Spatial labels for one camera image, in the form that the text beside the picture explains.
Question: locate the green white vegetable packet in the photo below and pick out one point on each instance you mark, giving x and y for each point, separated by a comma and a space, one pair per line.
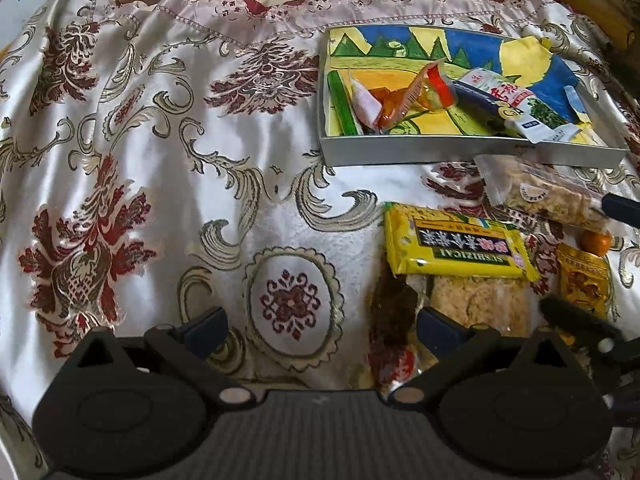
530, 110

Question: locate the grey tray with drawing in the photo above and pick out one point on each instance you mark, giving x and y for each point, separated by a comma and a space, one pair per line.
400, 152

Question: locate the floral satin blanket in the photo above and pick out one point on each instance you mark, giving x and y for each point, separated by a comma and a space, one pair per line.
150, 170

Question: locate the clear nut bar packet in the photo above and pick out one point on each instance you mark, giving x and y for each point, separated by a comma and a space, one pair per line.
545, 195

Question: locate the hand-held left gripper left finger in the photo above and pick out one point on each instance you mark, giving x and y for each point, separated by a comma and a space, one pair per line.
207, 330

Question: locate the yellow pickle packet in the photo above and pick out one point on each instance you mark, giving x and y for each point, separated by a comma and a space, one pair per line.
460, 247

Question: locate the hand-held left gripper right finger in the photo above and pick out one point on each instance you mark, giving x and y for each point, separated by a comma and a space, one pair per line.
440, 331

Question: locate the small orange tangerine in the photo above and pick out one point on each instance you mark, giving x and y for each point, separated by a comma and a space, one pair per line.
596, 242

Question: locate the clear yellow snack packet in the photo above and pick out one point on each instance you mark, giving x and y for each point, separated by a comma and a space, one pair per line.
437, 92

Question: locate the clear flaky pastry packet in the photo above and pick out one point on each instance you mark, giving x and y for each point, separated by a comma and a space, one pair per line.
480, 305

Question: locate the orange red snack packet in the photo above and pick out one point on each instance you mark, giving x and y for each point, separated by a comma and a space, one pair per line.
395, 102

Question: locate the white pink snack packet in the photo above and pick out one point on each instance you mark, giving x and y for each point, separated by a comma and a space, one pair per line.
367, 105

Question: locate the golden brown snack packet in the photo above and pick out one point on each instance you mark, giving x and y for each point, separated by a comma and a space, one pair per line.
582, 280

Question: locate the green sausage stick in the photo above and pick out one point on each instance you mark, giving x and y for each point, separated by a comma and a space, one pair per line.
344, 105

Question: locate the dark blue snack packet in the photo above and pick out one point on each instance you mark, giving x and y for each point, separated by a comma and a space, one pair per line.
477, 102

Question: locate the dark brown snack packet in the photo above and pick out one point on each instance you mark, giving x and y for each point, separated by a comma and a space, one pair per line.
397, 320

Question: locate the wooden bed frame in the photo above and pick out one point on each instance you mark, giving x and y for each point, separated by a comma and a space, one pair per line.
590, 5

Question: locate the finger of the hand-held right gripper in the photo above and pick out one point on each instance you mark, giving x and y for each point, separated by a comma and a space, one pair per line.
622, 208
575, 317

